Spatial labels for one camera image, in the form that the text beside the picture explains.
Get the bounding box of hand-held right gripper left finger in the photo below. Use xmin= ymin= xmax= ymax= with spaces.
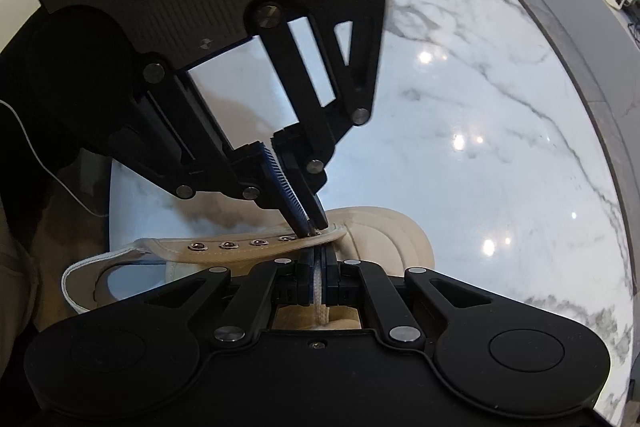
xmin=142 ymin=251 xmax=318 ymax=349

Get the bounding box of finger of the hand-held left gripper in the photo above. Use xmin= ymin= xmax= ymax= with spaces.
xmin=247 ymin=0 xmax=388 ymax=232
xmin=85 ymin=53 xmax=312 ymax=238

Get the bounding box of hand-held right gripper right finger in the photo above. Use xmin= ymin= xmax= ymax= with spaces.
xmin=320 ymin=252 xmax=493 ymax=349

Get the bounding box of beige shoe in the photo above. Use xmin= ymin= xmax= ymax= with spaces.
xmin=61 ymin=206 xmax=435 ymax=333

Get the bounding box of cream chair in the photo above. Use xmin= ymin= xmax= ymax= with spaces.
xmin=0 ymin=0 xmax=42 ymax=54

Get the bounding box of beige cloth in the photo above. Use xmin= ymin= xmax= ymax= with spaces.
xmin=0 ymin=187 xmax=46 ymax=338

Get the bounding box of thin white cable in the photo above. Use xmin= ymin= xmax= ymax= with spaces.
xmin=0 ymin=99 xmax=110 ymax=219

